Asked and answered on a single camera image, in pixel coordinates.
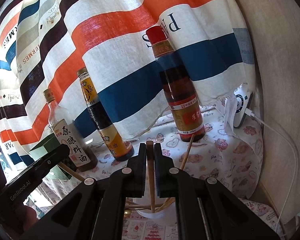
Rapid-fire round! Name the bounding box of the clear cooking wine bottle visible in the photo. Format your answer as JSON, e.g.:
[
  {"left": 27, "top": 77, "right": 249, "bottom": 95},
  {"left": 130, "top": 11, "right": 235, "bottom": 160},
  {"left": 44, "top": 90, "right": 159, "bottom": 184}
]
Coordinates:
[{"left": 43, "top": 88, "right": 97, "bottom": 172}]

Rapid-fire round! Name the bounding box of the white cable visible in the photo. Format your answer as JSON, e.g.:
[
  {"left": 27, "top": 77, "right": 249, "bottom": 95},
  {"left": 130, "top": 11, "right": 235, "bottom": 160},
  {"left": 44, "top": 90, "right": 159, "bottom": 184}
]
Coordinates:
[{"left": 244, "top": 107, "right": 299, "bottom": 233}]

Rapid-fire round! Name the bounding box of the christmas print tablecloth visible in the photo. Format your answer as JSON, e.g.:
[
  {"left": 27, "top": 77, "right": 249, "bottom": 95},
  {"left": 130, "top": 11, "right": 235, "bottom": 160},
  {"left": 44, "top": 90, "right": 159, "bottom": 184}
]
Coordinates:
[{"left": 121, "top": 204, "right": 284, "bottom": 239}]

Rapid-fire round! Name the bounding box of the striped Hermes curtain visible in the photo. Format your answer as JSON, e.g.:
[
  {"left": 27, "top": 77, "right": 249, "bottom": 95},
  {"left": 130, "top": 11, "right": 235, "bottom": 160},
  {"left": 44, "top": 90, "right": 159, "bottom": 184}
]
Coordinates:
[{"left": 0, "top": 0, "right": 256, "bottom": 165}]

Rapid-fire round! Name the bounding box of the red cap vinegar bottle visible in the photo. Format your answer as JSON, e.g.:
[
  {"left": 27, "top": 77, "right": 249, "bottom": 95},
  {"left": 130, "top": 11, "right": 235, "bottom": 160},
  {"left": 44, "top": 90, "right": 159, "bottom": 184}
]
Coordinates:
[{"left": 146, "top": 25, "right": 205, "bottom": 142}]

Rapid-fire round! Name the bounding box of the left hand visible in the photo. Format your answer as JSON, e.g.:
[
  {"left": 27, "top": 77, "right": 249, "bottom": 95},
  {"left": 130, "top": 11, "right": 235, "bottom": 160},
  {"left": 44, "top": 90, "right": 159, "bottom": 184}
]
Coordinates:
[{"left": 6, "top": 204, "right": 38, "bottom": 239}]

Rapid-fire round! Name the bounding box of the translucent plastic cup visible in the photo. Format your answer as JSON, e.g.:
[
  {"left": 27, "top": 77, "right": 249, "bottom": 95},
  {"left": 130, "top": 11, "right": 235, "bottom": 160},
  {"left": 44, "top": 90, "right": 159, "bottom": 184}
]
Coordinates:
[{"left": 133, "top": 196, "right": 176, "bottom": 219}]

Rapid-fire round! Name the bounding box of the green checkered box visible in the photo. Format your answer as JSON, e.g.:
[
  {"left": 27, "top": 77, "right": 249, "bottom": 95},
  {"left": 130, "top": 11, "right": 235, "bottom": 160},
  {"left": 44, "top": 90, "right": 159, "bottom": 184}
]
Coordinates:
[{"left": 29, "top": 133, "right": 72, "bottom": 180}]

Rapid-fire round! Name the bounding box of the light wooden board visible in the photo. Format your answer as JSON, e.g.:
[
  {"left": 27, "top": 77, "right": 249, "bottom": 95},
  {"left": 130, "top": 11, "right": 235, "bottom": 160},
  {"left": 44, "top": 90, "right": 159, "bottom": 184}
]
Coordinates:
[{"left": 236, "top": 0, "right": 300, "bottom": 223}]

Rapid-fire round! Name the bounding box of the teddy bear print cloth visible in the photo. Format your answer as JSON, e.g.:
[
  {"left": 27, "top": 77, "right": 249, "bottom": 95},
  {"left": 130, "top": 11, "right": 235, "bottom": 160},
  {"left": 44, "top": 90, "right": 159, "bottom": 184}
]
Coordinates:
[{"left": 39, "top": 100, "right": 265, "bottom": 205}]

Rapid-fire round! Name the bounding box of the dark soy sauce bottle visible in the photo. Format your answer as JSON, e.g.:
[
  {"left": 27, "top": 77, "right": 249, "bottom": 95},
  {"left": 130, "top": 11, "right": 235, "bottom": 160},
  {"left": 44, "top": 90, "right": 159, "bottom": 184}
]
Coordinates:
[{"left": 77, "top": 67, "right": 134, "bottom": 161}]

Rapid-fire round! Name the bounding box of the white charging device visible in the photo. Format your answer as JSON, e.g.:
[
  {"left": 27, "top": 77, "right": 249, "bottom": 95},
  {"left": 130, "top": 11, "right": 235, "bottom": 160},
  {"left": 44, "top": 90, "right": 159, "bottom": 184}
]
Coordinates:
[{"left": 233, "top": 83, "right": 253, "bottom": 128}]

